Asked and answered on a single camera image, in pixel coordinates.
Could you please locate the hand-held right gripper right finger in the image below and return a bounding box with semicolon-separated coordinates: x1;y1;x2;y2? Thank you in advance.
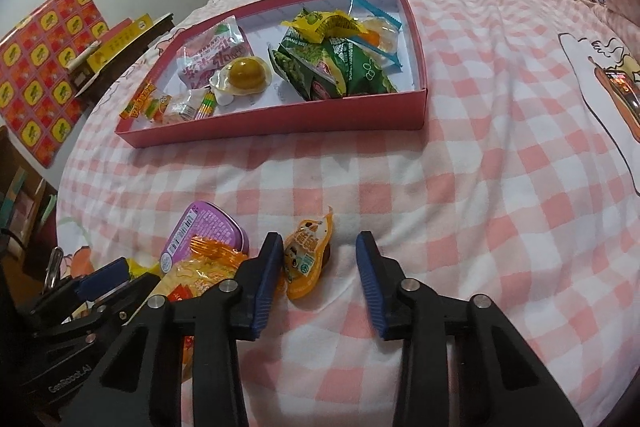
355;231;583;427

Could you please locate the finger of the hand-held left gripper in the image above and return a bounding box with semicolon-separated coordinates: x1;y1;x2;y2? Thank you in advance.
75;257;132;303
92;272;162;333

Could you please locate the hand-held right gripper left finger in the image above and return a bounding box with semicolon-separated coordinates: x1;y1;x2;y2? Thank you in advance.
60;232;285;427

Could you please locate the orange jelly packet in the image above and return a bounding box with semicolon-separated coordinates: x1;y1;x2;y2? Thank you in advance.
282;206;335;301

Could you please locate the large orange cracker packet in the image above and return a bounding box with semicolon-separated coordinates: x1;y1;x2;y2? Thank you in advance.
125;236;251;383

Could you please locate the purple tin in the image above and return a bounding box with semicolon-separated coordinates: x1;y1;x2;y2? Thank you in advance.
160;200;249;276

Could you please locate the pink cardboard box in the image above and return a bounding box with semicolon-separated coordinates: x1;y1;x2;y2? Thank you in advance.
115;0;429;149

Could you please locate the orange yellow candy packet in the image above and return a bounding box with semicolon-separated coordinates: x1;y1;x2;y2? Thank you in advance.
119;79;173;124

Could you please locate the small clear candy packet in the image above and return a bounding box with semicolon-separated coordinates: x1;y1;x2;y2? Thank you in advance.
162;89;206;124

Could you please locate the striped candy stick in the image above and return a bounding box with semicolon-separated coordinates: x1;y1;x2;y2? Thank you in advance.
197;88;219;121

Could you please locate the yellow jelly cup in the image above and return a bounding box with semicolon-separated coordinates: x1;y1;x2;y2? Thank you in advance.
209;57;274;96

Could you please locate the pink drink pouch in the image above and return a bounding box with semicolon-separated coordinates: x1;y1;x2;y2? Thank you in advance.
176;14;251;90

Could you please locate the clear blue-edged bread packet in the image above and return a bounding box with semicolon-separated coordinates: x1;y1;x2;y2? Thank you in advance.
348;0;404;72

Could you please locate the yellow snack packet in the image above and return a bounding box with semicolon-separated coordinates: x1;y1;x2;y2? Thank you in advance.
279;6;373;44

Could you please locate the wooden bookshelf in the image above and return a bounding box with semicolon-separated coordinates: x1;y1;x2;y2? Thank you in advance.
0;127;58;258

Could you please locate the pink checked blanket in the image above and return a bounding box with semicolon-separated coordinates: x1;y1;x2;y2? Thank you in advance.
55;0;640;427

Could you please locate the red yellow patterned gift box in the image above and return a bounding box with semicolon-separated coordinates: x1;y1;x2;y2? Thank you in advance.
0;0;111;170

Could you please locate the yellow carton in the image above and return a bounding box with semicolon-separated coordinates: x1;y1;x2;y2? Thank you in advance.
67;13;153;75

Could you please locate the wooden nightstand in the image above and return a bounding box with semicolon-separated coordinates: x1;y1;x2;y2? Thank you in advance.
72;12;176;100

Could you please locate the smartphone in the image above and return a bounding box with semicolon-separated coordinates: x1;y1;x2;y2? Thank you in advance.
602;67;640;110

